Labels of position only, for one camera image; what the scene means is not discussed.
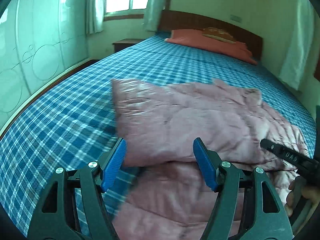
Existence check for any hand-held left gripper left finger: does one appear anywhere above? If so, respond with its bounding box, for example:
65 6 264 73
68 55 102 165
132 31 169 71
27 138 127 240

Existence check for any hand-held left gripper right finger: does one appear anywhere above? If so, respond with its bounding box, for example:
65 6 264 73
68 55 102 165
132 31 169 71
193 137 293 240

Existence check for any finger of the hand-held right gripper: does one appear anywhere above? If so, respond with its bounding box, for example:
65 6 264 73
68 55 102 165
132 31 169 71
260 139 314 172

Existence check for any pink puffer jacket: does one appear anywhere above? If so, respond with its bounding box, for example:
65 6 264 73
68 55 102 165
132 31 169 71
111 78 310 240

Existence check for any person's right hand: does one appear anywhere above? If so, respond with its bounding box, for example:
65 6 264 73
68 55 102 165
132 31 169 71
285 176 314 218

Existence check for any bed with blue plaid sheet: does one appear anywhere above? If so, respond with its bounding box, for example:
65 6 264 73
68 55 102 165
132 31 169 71
0 31 317 240

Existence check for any white sheer curtain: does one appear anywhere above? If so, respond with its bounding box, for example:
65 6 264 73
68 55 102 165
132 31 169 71
279 0 318 90

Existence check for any wooden nightstand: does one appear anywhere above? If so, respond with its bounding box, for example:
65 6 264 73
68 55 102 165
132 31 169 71
112 39 143 53

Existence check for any red pillow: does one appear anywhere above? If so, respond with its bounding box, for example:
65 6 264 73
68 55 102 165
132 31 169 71
165 29 258 65

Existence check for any brown patterned cushion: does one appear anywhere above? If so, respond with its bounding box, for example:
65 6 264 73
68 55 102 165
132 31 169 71
202 27 237 44

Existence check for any dark wooden headboard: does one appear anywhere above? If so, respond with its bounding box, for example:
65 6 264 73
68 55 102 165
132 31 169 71
159 10 264 61

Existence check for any white patterned wardrobe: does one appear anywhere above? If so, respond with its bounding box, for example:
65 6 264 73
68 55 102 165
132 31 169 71
0 0 89 130

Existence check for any pale green curtain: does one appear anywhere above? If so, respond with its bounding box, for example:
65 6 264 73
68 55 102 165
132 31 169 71
86 0 108 34
142 0 173 32

